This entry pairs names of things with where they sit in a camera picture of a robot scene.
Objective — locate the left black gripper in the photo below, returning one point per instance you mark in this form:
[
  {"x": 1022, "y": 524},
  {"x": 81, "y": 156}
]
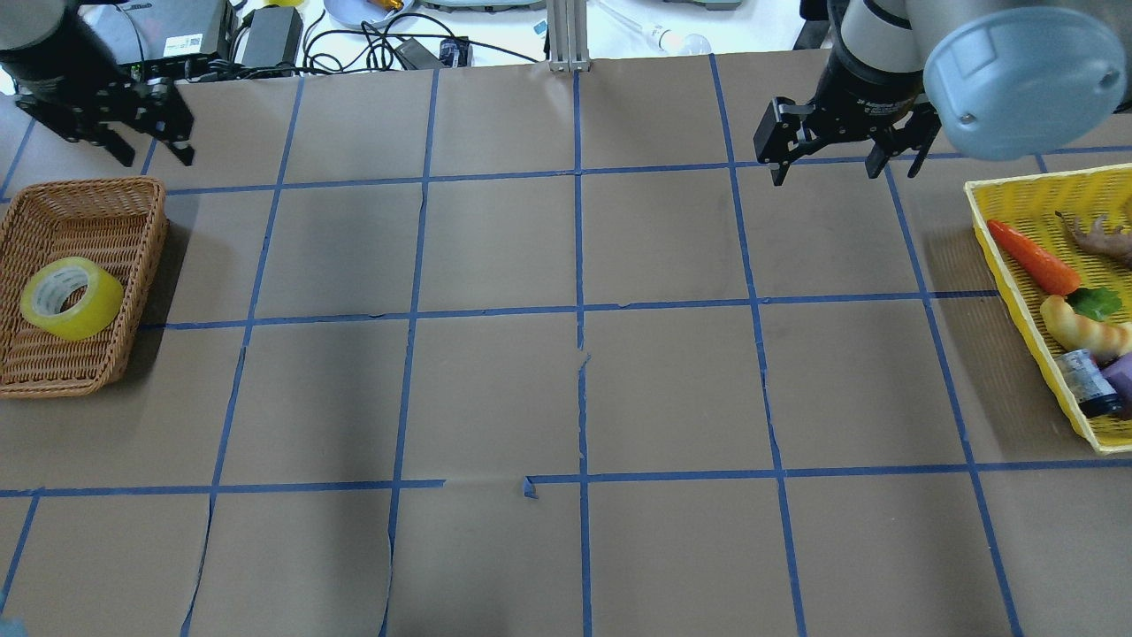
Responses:
[{"x": 69, "y": 78}]

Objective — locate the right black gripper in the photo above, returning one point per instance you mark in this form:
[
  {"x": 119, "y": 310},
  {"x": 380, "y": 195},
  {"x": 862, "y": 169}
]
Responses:
[{"x": 869, "y": 95}]

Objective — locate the yellow tape roll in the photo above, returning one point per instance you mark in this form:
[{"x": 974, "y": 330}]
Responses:
[{"x": 72, "y": 298}]

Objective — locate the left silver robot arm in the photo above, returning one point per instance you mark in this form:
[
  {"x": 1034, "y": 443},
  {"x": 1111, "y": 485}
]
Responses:
[{"x": 66, "y": 78}]

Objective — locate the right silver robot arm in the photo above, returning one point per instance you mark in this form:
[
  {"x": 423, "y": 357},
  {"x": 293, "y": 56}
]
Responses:
[{"x": 999, "y": 80}]

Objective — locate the black computer box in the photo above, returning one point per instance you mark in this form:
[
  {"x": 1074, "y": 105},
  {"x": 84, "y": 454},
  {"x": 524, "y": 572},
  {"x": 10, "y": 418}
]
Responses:
[{"x": 171, "y": 39}]

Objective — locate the brown wicker basket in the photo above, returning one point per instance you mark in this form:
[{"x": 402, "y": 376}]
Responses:
[{"x": 120, "y": 224}]

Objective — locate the black power adapter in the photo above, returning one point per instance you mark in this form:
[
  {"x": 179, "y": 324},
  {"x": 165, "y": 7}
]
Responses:
[{"x": 271, "y": 38}]

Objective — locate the yellow plastic basket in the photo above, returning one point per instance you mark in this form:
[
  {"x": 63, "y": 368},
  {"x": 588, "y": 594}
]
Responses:
[{"x": 1058, "y": 247}]

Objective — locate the orange toy carrot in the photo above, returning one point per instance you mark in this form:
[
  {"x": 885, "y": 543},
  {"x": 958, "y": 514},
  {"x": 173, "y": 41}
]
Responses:
[{"x": 1049, "y": 273}]

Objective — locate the blue plate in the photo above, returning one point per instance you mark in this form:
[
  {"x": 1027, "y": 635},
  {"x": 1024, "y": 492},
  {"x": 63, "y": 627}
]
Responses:
[{"x": 353, "y": 14}]

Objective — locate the brown toy animal figure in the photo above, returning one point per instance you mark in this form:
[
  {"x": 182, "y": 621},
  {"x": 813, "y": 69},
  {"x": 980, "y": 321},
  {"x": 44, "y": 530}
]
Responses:
[{"x": 1114, "y": 244}]

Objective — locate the brass cylinder tool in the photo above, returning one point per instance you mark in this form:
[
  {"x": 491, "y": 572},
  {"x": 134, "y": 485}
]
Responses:
[{"x": 389, "y": 4}]

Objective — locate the toy croissant bread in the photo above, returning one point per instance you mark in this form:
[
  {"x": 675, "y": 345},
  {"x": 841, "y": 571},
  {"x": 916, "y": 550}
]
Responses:
[{"x": 1071, "y": 331}]

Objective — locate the purple foam block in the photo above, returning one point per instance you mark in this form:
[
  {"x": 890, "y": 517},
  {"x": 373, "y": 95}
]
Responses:
[{"x": 1118, "y": 374}]

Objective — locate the aluminium frame post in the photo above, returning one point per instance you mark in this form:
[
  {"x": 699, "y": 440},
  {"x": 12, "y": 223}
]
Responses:
[{"x": 568, "y": 36}]

